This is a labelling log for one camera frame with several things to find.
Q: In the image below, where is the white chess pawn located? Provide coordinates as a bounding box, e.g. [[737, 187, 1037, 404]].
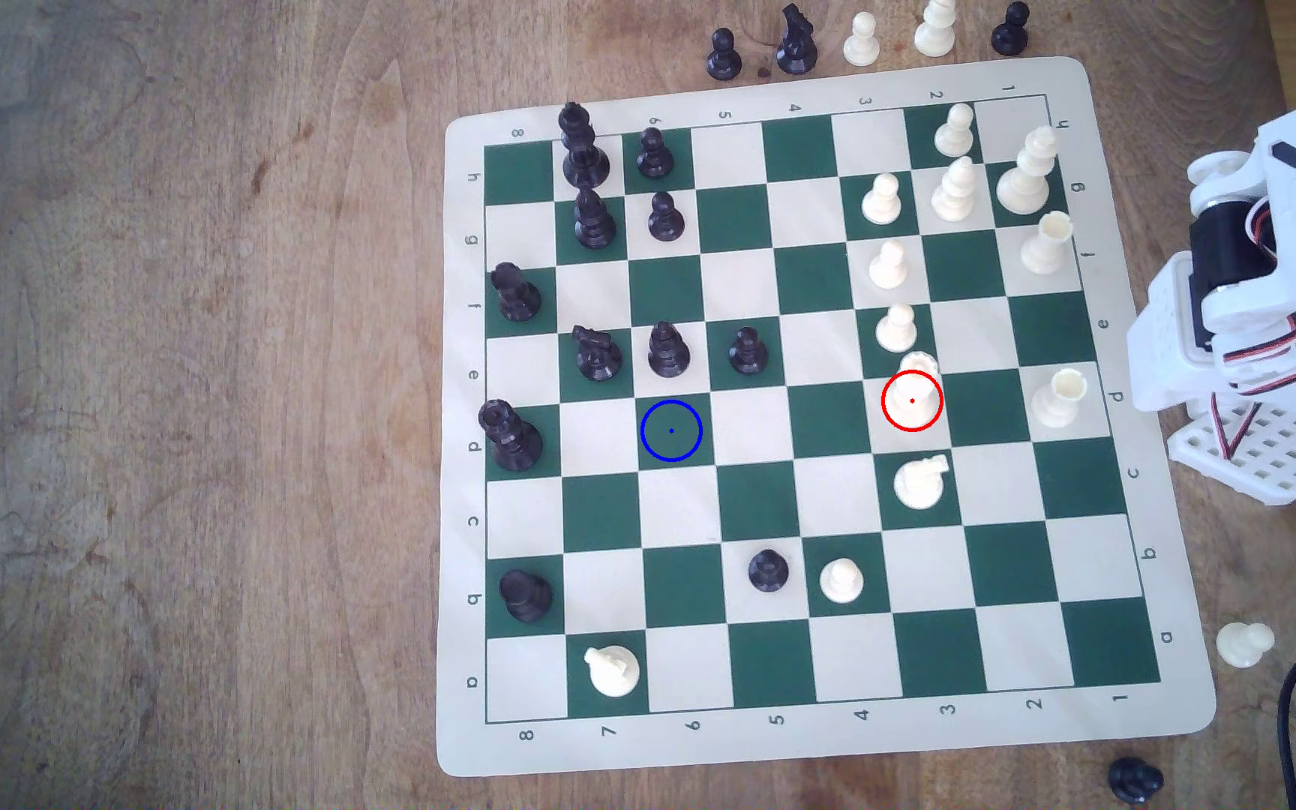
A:
[[841, 12, 881, 67], [819, 558, 866, 605], [862, 172, 904, 227], [875, 304, 920, 353], [1216, 622, 1276, 671], [934, 103, 977, 159], [868, 239, 909, 292]]

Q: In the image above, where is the white chess queen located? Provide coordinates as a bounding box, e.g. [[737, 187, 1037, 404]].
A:
[[887, 351, 945, 431]]

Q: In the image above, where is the black chess queen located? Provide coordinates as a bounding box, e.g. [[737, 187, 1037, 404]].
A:
[[478, 399, 545, 473]]

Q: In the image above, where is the black chess king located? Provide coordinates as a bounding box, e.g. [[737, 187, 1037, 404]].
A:
[[558, 101, 612, 191]]

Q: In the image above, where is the white perforated base plate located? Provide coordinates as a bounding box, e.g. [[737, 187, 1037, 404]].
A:
[[1165, 396, 1296, 508]]

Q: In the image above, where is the white chess king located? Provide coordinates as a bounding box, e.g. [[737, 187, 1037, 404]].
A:
[[995, 126, 1059, 216]]

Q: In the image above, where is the black chess bishop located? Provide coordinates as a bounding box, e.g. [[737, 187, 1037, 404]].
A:
[[646, 320, 692, 380], [572, 187, 618, 251]]

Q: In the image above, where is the white chess rook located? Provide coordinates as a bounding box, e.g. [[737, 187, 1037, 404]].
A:
[[1020, 211, 1076, 281], [1030, 367, 1089, 430]]

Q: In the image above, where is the green and cream chess mat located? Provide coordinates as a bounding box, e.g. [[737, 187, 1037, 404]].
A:
[[434, 56, 1217, 780]]

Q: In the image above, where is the black chess knight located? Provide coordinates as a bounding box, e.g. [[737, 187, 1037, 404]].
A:
[[571, 325, 625, 383], [775, 2, 821, 77]]

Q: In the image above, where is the white chess bishop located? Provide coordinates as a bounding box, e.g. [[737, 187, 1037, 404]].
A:
[[930, 156, 980, 223], [914, 0, 959, 60]]

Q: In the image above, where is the white chess knight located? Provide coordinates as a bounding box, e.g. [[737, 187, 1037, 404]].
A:
[[893, 452, 953, 512], [583, 644, 641, 699]]

